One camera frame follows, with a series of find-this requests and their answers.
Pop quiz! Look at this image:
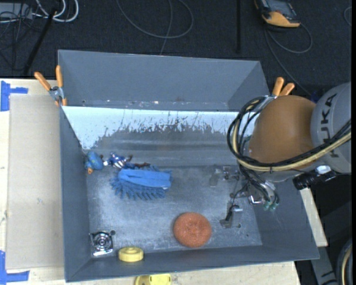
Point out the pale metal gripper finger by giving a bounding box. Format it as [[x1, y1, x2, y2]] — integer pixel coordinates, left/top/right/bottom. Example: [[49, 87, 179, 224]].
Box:
[[209, 166, 241, 187], [220, 203, 244, 229]]

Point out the orange round scouring pad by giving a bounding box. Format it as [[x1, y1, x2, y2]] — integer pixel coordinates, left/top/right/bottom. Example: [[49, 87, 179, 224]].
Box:
[[172, 211, 213, 248]]

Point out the blue fringed duster cloth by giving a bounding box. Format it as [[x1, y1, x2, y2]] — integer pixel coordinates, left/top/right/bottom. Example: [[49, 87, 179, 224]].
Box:
[[110, 165, 174, 202]]

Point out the yellow round disc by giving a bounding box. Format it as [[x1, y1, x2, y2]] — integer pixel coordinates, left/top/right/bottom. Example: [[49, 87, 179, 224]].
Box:
[[117, 246, 145, 263]]

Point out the blue and red toy figure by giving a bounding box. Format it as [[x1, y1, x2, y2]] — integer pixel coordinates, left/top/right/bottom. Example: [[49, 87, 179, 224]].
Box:
[[103, 152, 151, 170]]

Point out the grey metal bin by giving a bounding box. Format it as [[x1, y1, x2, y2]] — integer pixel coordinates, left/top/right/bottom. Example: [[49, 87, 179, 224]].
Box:
[[57, 49, 321, 283]]

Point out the shiny square metal holder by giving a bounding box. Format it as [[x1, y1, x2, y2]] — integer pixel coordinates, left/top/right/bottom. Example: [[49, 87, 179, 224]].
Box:
[[89, 230, 117, 258]]

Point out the blue toy bird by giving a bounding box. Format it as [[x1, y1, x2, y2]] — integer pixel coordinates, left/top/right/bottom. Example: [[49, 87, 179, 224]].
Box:
[[84, 150, 105, 175]]

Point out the pale wood flat board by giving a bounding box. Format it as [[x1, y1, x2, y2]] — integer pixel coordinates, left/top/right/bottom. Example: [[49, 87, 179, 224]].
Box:
[[5, 93, 65, 270]]

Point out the black cylinder on white bracket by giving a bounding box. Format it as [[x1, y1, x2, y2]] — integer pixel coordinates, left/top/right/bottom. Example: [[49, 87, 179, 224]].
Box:
[[293, 164, 336, 191]]

